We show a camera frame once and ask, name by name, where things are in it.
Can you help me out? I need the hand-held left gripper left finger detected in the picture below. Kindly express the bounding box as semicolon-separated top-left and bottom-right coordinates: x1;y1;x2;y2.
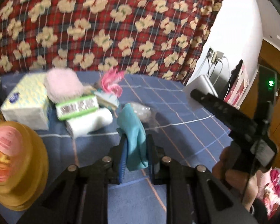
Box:
37;129;128;224

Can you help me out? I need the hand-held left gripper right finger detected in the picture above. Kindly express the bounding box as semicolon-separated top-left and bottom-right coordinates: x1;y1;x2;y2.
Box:
147;135;259;224

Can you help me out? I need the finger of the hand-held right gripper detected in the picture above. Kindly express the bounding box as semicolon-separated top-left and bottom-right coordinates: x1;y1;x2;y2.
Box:
190;89;255;136

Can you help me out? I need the teal cloth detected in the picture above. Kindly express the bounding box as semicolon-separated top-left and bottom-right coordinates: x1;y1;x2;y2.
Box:
117;104;150;171

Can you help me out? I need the person's right hand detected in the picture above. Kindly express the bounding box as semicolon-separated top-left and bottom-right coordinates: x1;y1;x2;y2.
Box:
212;146;259;211

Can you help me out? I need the blue plaid sheet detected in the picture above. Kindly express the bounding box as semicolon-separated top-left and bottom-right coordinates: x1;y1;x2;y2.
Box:
0;71;239;224

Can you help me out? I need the pink printed bag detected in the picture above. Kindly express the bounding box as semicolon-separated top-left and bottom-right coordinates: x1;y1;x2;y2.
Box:
257;167;280;218

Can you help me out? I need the clear plastic bag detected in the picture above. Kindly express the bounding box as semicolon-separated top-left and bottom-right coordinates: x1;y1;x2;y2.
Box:
128;102;159;131

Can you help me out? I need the white tissue pack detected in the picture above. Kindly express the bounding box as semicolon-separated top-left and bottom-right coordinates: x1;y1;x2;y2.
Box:
65;108;114;139

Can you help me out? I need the green-edged tissue pack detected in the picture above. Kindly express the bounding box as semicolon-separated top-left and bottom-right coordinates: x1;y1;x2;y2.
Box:
55;95;100;121

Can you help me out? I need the pink striped scrunchie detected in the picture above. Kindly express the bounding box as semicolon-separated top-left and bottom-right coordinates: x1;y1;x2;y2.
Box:
100;68;125;97

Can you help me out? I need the pink fluffy cloth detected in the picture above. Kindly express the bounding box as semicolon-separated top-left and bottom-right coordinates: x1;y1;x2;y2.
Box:
44;68;85;103

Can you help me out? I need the gold round tin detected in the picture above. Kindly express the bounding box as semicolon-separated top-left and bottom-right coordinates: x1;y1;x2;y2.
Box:
0;121;49;212

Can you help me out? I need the pale patterned tissue box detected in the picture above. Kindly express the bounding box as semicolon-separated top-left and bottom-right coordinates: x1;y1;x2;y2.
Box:
0;73;50;131

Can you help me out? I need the red plaid bear blanket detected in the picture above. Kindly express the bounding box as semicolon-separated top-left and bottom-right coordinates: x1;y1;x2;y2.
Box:
0;0;225;83

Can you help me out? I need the white cable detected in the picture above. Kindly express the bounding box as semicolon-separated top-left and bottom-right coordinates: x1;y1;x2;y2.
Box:
220;56;231;98

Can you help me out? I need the black cable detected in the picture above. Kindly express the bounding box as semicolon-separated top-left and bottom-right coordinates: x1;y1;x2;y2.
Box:
208;57;217;78

